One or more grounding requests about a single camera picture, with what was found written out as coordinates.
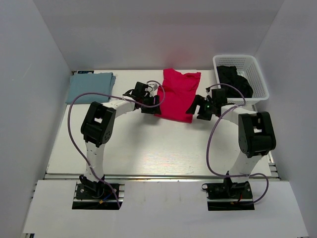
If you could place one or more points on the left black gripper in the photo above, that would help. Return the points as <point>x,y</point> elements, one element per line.
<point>151,104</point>

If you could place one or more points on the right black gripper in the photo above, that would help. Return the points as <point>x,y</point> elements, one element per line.
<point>202,108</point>

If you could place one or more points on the red t shirt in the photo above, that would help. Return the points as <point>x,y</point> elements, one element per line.
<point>177,94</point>

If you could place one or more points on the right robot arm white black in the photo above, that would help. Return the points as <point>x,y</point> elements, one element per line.
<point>256,136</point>

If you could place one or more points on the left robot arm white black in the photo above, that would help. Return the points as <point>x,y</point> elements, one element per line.
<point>98,124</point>

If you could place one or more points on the black clothes in basket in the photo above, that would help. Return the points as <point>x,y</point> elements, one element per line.
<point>228,75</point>

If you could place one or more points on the white plastic basket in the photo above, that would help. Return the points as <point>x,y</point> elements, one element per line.
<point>247,67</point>

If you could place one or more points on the folded light blue t shirt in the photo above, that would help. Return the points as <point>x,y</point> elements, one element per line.
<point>90,82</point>

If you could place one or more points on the blue label sticker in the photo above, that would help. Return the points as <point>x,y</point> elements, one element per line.
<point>85,71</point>

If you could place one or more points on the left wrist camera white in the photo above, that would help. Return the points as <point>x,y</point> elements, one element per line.
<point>152,86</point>

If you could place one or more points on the aluminium table edge rail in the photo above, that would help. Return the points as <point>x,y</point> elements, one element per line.
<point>126,177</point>

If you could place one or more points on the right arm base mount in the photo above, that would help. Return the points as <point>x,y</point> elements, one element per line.
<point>229,196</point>

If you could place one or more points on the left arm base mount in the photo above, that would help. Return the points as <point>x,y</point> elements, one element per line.
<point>92,195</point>

